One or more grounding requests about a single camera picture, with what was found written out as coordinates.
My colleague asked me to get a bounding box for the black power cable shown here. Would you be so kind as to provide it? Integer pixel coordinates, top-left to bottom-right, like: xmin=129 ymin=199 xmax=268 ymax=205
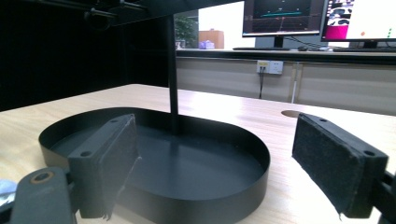
xmin=258 ymin=66 xmax=266 ymax=100

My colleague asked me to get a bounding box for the white wall socket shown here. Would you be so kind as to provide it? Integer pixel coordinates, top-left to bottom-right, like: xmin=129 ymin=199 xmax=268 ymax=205
xmin=256 ymin=60 xmax=285 ymax=76

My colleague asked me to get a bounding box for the long dark-topped desk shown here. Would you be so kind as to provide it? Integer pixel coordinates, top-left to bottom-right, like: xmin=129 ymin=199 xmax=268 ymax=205
xmin=175 ymin=48 xmax=396 ymax=117

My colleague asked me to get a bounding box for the pale blue plastic piece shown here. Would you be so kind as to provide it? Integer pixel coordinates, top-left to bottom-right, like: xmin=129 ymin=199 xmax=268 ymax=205
xmin=0 ymin=178 xmax=19 ymax=207

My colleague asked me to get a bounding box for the computer monitor with bright screen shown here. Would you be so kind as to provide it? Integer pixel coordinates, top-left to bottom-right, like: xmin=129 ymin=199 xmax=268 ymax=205
xmin=320 ymin=0 xmax=396 ymax=49

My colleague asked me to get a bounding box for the purple packet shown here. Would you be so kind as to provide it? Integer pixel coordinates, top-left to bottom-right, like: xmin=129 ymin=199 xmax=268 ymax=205
xmin=198 ymin=40 xmax=216 ymax=50

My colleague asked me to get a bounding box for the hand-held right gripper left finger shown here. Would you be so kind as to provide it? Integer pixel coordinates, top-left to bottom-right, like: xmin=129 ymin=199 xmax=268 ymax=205
xmin=67 ymin=113 xmax=141 ymax=220

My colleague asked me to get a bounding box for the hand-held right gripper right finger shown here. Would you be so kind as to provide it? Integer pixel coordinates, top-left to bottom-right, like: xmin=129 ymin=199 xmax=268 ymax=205
xmin=291 ymin=112 xmax=389 ymax=219

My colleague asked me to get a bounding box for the black metal two-tier tray stand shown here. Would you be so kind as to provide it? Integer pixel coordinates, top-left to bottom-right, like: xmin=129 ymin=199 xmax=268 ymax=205
xmin=31 ymin=0 xmax=271 ymax=224

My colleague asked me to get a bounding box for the orange cardboard box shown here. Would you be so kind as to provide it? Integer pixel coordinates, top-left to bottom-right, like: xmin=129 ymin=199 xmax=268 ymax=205
xmin=198 ymin=29 xmax=225 ymax=50

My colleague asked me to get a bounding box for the black keyboard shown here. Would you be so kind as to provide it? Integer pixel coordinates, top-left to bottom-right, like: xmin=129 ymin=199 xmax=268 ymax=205
xmin=232 ymin=46 xmax=291 ymax=51
xmin=332 ymin=46 xmax=396 ymax=53

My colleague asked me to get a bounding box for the white thin pole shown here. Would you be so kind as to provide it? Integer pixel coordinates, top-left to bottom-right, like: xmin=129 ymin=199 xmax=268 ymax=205
xmin=290 ymin=62 xmax=301 ymax=105

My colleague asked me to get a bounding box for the black curtain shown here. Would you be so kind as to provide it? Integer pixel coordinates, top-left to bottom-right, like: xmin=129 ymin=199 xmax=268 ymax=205
xmin=0 ymin=0 xmax=171 ymax=112

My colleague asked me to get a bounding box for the computer monitor with dark screen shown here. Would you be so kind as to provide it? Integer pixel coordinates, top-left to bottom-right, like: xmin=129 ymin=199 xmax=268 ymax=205
xmin=242 ymin=0 xmax=325 ymax=49

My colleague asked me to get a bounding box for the green potted plant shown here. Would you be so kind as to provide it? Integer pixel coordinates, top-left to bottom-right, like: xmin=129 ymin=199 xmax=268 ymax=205
xmin=174 ymin=13 xmax=200 ymax=49

